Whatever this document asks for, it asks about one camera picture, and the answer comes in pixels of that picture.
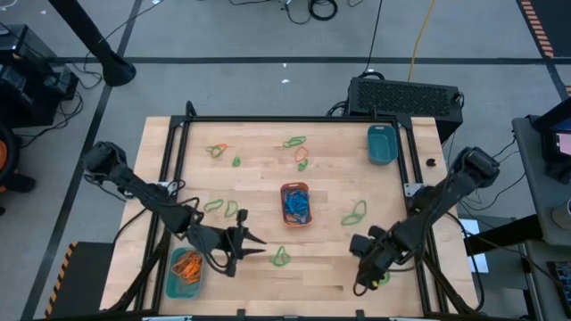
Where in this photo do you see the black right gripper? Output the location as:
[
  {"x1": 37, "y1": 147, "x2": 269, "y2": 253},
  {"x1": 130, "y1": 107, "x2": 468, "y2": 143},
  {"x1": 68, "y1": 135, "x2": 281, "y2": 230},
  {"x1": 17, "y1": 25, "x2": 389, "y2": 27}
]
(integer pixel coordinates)
[{"x1": 348, "y1": 225, "x2": 405, "y2": 291}]

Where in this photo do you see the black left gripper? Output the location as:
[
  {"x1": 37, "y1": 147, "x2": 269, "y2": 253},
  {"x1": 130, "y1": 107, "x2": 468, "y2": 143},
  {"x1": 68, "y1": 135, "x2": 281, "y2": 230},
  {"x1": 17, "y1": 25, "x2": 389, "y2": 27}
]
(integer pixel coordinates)
[{"x1": 186, "y1": 208, "x2": 269, "y2": 278}]

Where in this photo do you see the orange plastic basket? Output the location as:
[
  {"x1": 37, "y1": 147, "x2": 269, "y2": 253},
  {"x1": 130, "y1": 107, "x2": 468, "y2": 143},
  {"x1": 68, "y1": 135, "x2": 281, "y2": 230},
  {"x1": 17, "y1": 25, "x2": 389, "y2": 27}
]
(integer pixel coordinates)
[{"x1": 279, "y1": 181, "x2": 313, "y2": 228}]

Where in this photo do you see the dark teal plastic basket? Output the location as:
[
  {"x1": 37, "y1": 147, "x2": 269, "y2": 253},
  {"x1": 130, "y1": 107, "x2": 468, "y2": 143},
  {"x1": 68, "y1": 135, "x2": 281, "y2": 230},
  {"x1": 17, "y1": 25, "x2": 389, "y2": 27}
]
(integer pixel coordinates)
[{"x1": 366, "y1": 124, "x2": 400, "y2": 166}]

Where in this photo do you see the light teal plastic basket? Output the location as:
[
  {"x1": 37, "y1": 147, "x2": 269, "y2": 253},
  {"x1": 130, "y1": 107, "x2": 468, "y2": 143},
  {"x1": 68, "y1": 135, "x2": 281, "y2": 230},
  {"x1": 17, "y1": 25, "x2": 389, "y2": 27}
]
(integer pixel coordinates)
[{"x1": 164, "y1": 244, "x2": 204, "y2": 300}]

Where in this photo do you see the white sheet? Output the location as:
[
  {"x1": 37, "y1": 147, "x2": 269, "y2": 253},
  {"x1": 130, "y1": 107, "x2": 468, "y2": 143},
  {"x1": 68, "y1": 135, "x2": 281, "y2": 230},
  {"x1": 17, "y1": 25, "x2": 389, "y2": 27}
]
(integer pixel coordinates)
[{"x1": 458, "y1": 218, "x2": 490, "y2": 275}]

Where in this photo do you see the black desk crossbar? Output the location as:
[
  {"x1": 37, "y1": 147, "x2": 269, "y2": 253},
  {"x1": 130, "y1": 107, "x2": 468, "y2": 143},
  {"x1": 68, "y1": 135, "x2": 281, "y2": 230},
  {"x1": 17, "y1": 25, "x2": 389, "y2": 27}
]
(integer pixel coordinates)
[{"x1": 463, "y1": 213, "x2": 544, "y2": 256}]

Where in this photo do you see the black computer tower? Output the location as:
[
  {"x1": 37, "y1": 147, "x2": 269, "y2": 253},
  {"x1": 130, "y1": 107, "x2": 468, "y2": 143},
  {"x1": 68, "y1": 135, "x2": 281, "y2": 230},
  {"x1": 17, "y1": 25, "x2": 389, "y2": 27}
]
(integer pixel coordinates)
[{"x1": 346, "y1": 76, "x2": 465, "y2": 144}]

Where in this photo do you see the black hazard-striped floor mat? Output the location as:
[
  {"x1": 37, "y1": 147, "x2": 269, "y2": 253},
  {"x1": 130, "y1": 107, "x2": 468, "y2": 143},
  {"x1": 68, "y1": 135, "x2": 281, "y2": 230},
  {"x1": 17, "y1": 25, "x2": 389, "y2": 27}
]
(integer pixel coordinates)
[
  {"x1": 43, "y1": 241, "x2": 116, "y2": 319},
  {"x1": 516, "y1": 0, "x2": 571, "y2": 59}
]

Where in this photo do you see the grey desk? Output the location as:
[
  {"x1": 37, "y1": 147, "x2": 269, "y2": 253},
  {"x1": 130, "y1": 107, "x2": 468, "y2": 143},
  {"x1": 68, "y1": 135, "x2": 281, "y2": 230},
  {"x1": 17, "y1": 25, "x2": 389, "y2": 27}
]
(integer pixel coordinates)
[{"x1": 511, "y1": 114, "x2": 571, "y2": 249}]

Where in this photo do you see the black keyboard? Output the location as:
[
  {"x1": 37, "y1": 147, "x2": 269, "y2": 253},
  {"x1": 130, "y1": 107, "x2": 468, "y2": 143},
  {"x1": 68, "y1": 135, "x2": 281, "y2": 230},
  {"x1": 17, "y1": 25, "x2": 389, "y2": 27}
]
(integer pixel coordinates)
[{"x1": 547, "y1": 260, "x2": 571, "y2": 307}]

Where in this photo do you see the grey round disc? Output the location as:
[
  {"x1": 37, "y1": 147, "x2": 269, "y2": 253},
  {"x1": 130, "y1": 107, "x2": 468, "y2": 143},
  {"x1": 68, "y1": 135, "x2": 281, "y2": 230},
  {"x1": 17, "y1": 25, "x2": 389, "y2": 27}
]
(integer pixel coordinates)
[{"x1": 550, "y1": 205, "x2": 571, "y2": 231}]

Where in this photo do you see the black monitor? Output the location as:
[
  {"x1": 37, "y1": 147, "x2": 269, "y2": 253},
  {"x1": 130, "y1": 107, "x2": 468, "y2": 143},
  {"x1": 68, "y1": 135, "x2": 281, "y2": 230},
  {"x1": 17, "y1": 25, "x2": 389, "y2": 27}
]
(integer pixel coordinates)
[{"x1": 533, "y1": 96, "x2": 571, "y2": 185}]

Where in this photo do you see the black pole with round base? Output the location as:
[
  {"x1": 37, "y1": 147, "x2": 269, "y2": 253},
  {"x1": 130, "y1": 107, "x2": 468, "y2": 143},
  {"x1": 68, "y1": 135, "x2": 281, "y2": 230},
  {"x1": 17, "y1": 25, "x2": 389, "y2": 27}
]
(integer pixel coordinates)
[{"x1": 46, "y1": 0, "x2": 137, "y2": 88}]

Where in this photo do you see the orange and black machine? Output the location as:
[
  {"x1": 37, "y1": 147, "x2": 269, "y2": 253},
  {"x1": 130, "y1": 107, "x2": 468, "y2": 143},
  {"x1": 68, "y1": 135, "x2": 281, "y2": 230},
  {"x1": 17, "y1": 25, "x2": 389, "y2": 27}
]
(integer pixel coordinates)
[{"x1": 0, "y1": 122, "x2": 37, "y2": 195}]

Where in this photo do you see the black equipment cart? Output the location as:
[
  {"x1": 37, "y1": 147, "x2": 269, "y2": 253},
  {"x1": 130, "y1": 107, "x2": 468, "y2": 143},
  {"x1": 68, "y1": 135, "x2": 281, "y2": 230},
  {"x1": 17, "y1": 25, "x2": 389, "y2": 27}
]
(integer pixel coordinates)
[{"x1": 0, "y1": 24, "x2": 81, "y2": 129}]

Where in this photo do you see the black aluminium table frame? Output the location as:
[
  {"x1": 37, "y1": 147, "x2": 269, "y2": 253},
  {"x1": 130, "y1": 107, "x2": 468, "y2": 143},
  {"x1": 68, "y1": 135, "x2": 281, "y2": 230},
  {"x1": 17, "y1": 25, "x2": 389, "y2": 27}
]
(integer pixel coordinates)
[{"x1": 105, "y1": 100, "x2": 482, "y2": 321}]

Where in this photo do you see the yellow floor cable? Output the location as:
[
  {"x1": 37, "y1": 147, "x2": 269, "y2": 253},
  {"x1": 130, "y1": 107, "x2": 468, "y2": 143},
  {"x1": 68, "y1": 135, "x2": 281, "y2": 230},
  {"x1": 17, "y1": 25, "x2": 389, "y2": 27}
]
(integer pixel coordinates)
[{"x1": 406, "y1": 0, "x2": 437, "y2": 83}]

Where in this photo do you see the black floor cable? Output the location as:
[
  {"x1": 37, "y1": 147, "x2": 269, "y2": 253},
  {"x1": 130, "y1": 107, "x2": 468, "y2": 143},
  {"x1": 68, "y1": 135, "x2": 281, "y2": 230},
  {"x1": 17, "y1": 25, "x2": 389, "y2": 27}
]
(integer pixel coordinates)
[{"x1": 358, "y1": 0, "x2": 385, "y2": 80}]

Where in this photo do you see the coiled black cable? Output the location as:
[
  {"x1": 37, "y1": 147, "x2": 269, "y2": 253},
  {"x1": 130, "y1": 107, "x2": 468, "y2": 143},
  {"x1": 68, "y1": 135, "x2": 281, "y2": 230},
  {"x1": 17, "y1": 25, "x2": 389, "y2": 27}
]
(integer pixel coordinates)
[{"x1": 308, "y1": 0, "x2": 339, "y2": 22}]

